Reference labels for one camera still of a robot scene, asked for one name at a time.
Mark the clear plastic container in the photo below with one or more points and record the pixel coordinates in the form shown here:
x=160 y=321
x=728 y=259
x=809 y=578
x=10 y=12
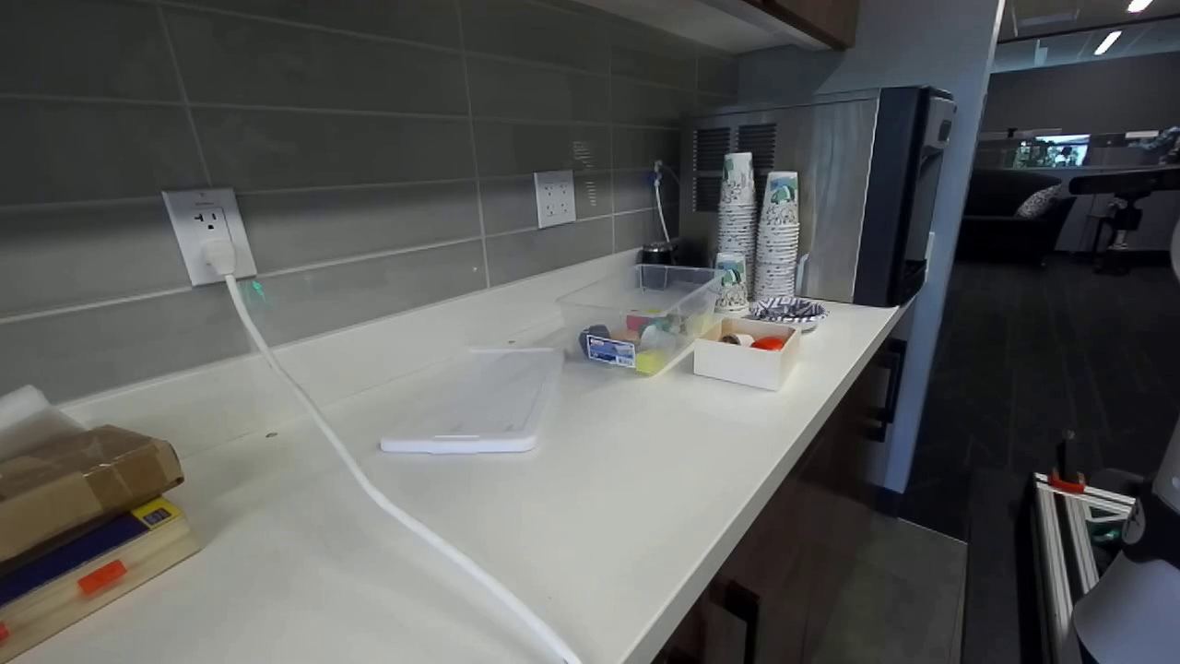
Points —
x=638 y=318

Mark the clear container lid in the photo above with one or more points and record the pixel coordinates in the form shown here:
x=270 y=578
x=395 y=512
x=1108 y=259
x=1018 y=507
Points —
x=495 y=402

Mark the single inverted paper cup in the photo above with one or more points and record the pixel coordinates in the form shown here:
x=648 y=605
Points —
x=732 y=282

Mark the small white wooden box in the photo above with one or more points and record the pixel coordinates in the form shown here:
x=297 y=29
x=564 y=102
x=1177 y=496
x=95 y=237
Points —
x=748 y=352

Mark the tall paper cup stack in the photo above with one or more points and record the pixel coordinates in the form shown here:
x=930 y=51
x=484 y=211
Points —
x=734 y=211

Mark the patterned paper plate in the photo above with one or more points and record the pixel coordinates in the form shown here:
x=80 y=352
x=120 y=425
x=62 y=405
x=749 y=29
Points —
x=786 y=309

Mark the black tall appliance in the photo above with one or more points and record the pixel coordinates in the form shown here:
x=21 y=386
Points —
x=906 y=168

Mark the stacked wooden boxes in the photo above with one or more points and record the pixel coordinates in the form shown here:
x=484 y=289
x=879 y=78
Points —
x=82 y=521

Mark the white wall power outlet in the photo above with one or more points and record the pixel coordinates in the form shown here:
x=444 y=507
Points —
x=212 y=234

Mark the white metal frame stand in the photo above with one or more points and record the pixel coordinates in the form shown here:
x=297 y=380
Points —
x=1075 y=538

